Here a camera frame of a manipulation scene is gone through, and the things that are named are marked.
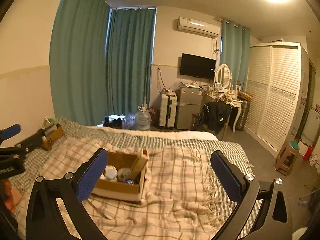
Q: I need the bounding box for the light blue earbuds case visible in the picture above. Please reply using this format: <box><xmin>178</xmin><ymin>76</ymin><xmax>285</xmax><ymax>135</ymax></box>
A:
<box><xmin>104</xmin><ymin>165</ymin><xmax>118</xmax><ymax>182</ymax></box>

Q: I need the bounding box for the small cardboard box with clutter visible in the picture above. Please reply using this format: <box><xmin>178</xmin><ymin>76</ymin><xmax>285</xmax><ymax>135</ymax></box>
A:
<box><xmin>39</xmin><ymin>117</ymin><xmax>65</xmax><ymax>151</ymax></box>

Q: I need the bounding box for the beige plaid blanket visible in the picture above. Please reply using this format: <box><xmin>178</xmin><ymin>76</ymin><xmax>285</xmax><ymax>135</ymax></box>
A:
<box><xmin>15</xmin><ymin>137</ymin><xmax>241</xmax><ymax>240</ymax></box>

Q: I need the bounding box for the red bottle on floor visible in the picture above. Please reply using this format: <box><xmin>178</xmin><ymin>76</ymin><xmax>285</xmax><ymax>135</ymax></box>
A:
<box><xmin>303</xmin><ymin>146</ymin><xmax>314</xmax><ymax>161</ymax></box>

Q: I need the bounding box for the open brown cardboard box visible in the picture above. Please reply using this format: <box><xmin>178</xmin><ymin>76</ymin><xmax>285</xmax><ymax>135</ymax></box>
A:
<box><xmin>92</xmin><ymin>149</ymin><xmax>149</xmax><ymax>203</ymax></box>

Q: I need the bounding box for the teal curtain left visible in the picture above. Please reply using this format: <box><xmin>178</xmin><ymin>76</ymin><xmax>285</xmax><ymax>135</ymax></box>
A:
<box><xmin>49</xmin><ymin>0</ymin><xmax>110</xmax><ymax>126</ymax></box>

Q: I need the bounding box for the teal curtain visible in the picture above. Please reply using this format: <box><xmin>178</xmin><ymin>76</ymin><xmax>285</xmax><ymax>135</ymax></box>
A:
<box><xmin>220</xmin><ymin>20</ymin><xmax>251</xmax><ymax>90</ymax></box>
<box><xmin>106</xmin><ymin>8</ymin><xmax>156</xmax><ymax>115</ymax></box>
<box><xmin>49</xmin><ymin>0</ymin><xmax>110</xmax><ymax>126</ymax></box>

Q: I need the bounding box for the dark green suitcase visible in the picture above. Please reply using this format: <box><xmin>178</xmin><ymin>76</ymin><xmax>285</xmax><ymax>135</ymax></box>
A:
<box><xmin>235</xmin><ymin>100</ymin><xmax>251</xmax><ymax>131</ymax></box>

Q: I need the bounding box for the crumpled clear water bottle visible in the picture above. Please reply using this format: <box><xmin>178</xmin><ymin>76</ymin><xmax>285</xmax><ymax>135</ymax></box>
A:
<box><xmin>121</xmin><ymin>113</ymin><xmax>136</xmax><ymax>130</ymax></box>

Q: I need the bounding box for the chair with black jacket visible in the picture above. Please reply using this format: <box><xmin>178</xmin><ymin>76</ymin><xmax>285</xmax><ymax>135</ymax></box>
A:
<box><xmin>190</xmin><ymin>102</ymin><xmax>232</xmax><ymax>138</ymax></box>

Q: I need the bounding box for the large clear water jug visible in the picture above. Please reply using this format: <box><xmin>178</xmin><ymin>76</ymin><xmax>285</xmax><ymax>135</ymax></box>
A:
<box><xmin>135</xmin><ymin>103</ymin><xmax>151</xmax><ymax>131</ymax></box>

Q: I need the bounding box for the teal curtain middle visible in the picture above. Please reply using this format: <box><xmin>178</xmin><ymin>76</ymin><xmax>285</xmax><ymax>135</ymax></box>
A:
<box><xmin>106</xmin><ymin>8</ymin><xmax>156</xmax><ymax>115</ymax></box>

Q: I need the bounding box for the silver mini fridge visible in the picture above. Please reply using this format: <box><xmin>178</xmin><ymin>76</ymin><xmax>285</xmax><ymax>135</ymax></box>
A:
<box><xmin>175</xmin><ymin>87</ymin><xmax>202</xmax><ymax>129</ymax></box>

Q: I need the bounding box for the white louvered wardrobe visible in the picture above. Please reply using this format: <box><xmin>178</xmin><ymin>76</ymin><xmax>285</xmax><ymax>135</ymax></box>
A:
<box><xmin>245</xmin><ymin>42</ymin><xmax>309</xmax><ymax>157</ymax></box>

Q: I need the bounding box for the white suitcase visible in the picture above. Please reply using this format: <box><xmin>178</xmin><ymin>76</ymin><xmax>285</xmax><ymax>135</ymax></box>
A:
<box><xmin>159</xmin><ymin>92</ymin><xmax>177</xmax><ymax>128</ymax></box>

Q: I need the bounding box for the oval white vanity mirror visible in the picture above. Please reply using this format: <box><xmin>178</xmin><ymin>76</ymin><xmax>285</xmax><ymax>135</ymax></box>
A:
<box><xmin>214</xmin><ymin>63</ymin><xmax>232</xmax><ymax>89</ymax></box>

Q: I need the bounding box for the teal curtain right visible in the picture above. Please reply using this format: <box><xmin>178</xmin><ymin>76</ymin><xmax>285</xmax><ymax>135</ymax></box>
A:
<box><xmin>220</xmin><ymin>20</ymin><xmax>251</xmax><ymax>90</ymax></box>

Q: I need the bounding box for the white air conditioner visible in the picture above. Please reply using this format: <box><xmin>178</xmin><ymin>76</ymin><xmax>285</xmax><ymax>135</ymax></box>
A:
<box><xmin>177</xmin><ymin>16</ymin><xmax>220</xmax><ymax>38</ymax></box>

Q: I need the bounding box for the black wall television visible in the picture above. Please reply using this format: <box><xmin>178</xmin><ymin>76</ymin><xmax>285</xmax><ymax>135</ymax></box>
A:
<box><xmin>180</xmin><ymin>53</ymin><xmax>216</xmax><ymax>80</ymax></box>

